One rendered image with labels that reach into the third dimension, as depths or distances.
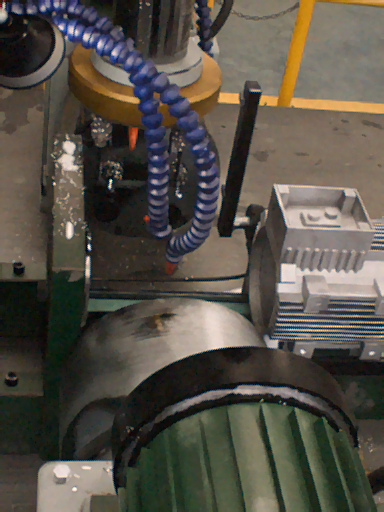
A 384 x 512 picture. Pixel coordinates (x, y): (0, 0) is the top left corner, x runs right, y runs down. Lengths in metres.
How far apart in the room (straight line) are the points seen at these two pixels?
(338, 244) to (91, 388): 0.42
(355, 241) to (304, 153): 0.84
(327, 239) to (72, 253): 0.34
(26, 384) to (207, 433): 0.62
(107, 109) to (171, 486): 0.52
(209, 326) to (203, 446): 0.38
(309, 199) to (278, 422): 0.68
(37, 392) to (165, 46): 0.48
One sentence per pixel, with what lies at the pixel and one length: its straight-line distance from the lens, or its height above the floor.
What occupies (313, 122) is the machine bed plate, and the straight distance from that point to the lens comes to 2.14.
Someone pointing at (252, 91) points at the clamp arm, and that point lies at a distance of 1.22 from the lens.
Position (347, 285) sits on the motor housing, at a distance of 1.21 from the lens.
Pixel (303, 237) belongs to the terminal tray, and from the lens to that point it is 1.16.
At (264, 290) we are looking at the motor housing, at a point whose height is 0.96.
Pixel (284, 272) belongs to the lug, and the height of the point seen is 1.08.
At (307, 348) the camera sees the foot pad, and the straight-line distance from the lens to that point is 1.23.
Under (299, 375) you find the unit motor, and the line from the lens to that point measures 0.63.
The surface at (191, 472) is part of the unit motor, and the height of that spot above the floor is 1.34.
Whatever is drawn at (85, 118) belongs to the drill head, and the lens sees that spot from 1.35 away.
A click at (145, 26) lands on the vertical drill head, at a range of 0.98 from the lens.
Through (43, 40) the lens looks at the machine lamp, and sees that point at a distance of 0.73.
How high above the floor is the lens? 1.79
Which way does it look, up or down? 37 degrees down
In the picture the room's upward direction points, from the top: 10 degrees clockwise
